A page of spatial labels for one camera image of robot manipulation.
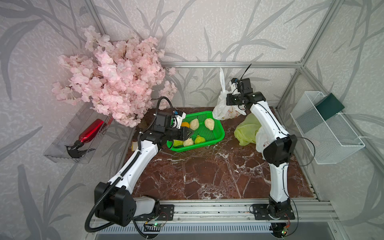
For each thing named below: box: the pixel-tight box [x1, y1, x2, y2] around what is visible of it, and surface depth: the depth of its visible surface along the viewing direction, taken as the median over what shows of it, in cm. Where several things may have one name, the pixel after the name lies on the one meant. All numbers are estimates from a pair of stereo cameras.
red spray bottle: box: [64, 118, 104, 159], surface depth 63 cm
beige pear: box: [204, 118, 215, 131], surface depth 107 cm
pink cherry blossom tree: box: [52, 25, 177, 128], surface depth 65 cm
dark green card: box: [314, 92, 345, 121], surface depth 74 cm
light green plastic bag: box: [234, 112, 262, 146], surface depth 99 cm
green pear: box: [194, 135, 206, 144], surface depth 98 cm
